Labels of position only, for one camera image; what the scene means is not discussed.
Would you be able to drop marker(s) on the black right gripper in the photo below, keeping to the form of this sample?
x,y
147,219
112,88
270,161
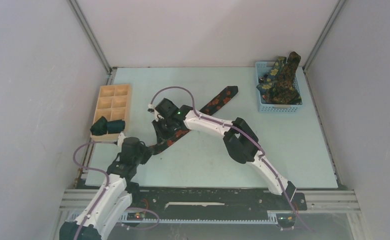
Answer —
x,y
162,136

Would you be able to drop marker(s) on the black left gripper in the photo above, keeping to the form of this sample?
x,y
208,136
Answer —
x,y
147,154

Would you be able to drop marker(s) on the black orange-flower tie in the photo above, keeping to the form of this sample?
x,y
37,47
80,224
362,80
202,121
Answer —
x,y
199,120

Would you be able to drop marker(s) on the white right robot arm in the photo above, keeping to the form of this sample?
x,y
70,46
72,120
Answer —
x,y
243,146

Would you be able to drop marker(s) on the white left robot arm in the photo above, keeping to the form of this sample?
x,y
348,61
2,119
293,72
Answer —
x,y
114,196

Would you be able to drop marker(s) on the rolled dark green tie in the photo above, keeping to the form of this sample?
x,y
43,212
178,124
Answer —
x,y
115,126

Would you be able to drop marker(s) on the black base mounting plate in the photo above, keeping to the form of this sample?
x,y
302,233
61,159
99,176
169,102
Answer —
x,y
222,203

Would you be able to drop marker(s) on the wooden compartment organizer box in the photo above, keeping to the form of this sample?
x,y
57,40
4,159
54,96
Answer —
x,y
114,103

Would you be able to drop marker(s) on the navy yellow-flower tie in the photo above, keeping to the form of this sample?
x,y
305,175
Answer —
x,y
267,76

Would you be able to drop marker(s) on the light blue plastic basket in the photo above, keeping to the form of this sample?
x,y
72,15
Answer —
x,y
273,108

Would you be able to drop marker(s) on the dark gold-patterned tie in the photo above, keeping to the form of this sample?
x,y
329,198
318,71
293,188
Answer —
x,y
284,91

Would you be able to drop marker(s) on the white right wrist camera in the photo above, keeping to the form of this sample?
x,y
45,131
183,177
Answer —
x,y
157,115

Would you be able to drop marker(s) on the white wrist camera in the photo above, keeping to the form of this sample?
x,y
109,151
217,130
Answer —
x,y
120,139
157,115

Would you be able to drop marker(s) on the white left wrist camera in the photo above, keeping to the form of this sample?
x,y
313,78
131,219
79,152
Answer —
x,y
120,139

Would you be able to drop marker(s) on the light blue cable duct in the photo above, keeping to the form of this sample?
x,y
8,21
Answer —
x,y
125,218

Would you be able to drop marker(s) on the aluminium frame rail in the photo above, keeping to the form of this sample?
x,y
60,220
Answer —
x,y
331,202

